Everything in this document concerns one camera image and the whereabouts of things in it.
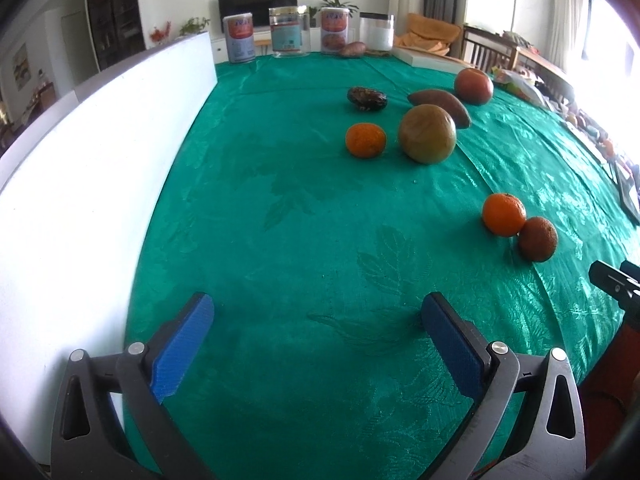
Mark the reddish sweet potato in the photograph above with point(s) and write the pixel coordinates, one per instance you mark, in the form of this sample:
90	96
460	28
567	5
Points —
352	49

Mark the red flowers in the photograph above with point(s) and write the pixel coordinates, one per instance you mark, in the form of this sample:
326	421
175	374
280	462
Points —
160	34

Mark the person's red clothing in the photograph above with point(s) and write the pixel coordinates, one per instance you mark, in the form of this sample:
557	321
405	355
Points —
612	385

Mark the dark wrinkled fruit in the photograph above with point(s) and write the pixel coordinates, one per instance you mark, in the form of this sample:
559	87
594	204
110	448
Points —
367	97

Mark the white jar with black lid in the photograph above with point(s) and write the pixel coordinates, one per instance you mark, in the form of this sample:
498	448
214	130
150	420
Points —
376	32

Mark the clear jar with blue label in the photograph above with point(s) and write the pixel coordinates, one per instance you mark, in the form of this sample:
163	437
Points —
288	31

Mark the large green-brown round fruit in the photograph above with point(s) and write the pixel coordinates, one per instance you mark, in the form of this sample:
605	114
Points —
427	133

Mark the black television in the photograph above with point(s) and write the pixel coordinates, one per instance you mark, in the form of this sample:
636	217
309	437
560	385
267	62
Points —
257	5

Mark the colourful snack bag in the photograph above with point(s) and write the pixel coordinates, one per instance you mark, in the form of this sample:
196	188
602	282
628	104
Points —
517	85

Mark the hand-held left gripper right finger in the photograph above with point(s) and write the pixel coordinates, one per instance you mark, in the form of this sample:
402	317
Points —
452	347

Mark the green patterned tablecloth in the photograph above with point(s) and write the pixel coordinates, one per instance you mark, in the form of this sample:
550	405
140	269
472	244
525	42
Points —
300	240

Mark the bright orange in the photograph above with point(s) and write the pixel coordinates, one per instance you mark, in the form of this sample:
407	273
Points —
365	140
504	215

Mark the framed wall picture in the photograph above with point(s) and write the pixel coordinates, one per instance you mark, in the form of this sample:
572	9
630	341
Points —
21	66

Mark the orange-labelled can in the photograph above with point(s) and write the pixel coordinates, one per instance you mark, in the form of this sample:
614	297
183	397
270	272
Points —
334	31

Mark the wooden chair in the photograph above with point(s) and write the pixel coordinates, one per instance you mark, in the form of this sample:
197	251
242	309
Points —
490	50

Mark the brown sweet potato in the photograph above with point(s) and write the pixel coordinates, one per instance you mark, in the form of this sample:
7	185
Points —
445	102

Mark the dark tablet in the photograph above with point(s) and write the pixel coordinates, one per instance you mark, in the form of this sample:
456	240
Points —
629	190

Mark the dark brownish orange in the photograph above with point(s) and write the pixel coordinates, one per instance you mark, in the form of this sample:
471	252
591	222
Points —
538	239

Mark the leafy potted plant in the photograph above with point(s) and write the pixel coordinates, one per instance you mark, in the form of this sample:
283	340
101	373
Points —
339	4

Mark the white foam board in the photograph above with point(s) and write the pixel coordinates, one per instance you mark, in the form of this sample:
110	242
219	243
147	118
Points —
85	200

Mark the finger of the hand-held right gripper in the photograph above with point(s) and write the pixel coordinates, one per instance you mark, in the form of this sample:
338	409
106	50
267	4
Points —
632	269
610	280

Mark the small green plant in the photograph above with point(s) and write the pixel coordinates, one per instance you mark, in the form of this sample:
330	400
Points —
195	26

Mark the red apple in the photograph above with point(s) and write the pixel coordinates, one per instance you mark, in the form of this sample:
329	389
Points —
473	86

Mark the orange beanbag cushion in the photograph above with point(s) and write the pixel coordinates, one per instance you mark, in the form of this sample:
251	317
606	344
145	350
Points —
430	32

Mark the white can with red label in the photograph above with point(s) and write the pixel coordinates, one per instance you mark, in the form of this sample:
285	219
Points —
239	40

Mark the flat white box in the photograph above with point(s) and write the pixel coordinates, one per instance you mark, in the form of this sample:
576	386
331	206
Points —
435	60

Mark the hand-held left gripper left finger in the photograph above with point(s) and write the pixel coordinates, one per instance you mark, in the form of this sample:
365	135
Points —
182	342

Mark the dark display cabinet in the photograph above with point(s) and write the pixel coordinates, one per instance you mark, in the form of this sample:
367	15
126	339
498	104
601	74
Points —
112	15

